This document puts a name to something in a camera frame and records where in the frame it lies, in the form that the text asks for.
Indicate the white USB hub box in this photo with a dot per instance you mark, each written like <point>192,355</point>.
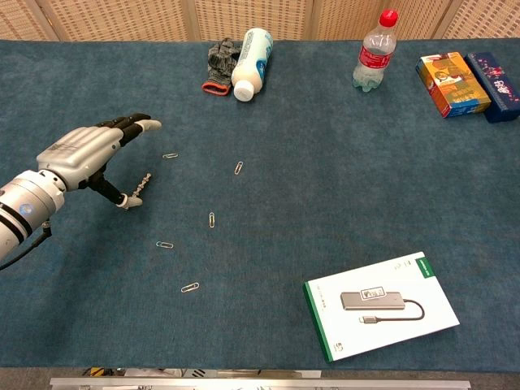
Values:
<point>382,308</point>

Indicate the clear red-capped water bottle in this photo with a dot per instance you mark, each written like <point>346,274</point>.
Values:
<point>373,57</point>

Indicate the orange yellow carton box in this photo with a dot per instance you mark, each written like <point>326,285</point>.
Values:
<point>453,85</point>

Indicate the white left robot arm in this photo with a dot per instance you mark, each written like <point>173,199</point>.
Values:
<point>24,207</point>

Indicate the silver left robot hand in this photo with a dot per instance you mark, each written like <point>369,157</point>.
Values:
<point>77,154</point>

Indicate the paperclip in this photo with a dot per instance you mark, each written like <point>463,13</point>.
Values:
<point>189,287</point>
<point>211,219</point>
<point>239,168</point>
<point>170,155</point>
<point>164,244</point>

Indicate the woven folding screen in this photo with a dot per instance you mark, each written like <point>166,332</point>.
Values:
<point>122,18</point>

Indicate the teal felt table cover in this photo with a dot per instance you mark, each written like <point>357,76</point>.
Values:
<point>304,183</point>

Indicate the paperclip bottom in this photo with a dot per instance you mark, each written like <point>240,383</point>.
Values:
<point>189,287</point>

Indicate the metal beaded rod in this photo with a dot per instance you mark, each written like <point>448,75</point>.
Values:
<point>143,183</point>

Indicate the yellow black striped part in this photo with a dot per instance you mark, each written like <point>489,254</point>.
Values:
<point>97,371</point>

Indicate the aluminium profile rail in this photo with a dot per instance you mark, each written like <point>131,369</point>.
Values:
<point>260,384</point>

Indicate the dark blue carton box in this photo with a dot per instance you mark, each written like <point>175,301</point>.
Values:
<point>497,87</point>

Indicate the grey knit work glove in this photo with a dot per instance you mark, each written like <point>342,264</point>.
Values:
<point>219,65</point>

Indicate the white plastic bottle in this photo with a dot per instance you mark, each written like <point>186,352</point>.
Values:
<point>250,65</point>

